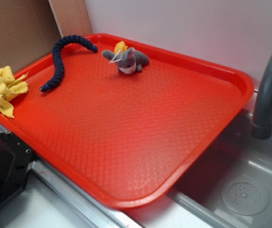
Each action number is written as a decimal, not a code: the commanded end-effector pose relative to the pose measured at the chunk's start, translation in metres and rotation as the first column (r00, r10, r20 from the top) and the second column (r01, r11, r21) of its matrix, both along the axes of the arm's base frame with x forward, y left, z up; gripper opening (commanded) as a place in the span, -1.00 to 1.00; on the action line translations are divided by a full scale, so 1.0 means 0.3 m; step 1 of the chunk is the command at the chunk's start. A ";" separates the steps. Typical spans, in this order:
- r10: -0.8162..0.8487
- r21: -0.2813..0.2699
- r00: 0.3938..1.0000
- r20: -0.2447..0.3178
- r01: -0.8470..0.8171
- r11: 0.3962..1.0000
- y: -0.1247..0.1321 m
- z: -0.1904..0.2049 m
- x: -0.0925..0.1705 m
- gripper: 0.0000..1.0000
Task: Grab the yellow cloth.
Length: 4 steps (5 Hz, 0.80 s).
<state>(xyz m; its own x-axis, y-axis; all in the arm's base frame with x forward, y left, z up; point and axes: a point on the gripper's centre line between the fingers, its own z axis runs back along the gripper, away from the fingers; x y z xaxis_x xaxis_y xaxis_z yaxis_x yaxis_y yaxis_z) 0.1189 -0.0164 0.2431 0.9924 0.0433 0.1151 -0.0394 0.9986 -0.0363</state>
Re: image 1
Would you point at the grey curved faucet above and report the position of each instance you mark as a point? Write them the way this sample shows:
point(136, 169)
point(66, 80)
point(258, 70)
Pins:
point(268, 88)

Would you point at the brown cardboard panel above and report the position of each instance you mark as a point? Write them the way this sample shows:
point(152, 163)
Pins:
point(30, 28)

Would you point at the dark blue rope toy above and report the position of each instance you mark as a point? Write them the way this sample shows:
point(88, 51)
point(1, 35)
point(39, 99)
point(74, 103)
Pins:
point(59, 72)

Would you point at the yellow plastic toy piece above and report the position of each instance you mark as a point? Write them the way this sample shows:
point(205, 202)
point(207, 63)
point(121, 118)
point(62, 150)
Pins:
point(120, 46)

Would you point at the yellow cloth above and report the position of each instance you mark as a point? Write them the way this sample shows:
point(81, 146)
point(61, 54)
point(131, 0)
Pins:
point(10, 88)

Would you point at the grey plush bunny toy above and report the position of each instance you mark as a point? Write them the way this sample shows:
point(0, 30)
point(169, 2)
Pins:
point(129, 61)

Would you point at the red plastic tray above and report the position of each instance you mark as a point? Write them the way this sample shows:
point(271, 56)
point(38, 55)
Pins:
point(126, 139)

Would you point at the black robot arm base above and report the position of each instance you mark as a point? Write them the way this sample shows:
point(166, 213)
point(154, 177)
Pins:
point(15, 163)

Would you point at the grey plastic sink basin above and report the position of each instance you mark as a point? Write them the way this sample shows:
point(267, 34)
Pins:
point(229, 186)

